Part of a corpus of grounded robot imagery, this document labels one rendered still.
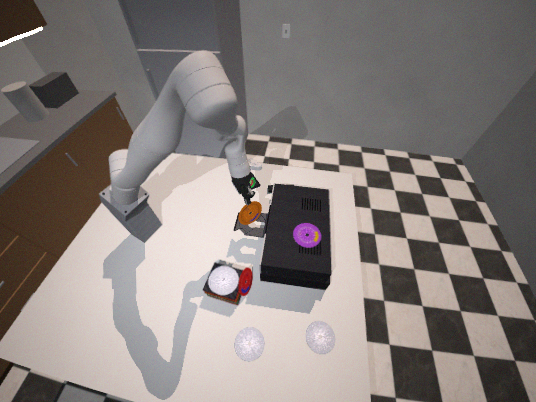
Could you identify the pink cd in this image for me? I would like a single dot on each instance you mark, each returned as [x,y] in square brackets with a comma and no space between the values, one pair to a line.
[307,241]

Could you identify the red cd with blue mark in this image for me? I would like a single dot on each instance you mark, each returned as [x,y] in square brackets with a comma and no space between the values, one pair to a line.
[244,288]

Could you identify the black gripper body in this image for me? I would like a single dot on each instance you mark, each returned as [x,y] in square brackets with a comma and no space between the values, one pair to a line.
[243,182]

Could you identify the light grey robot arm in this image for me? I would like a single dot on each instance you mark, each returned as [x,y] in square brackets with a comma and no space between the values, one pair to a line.
[210,101]

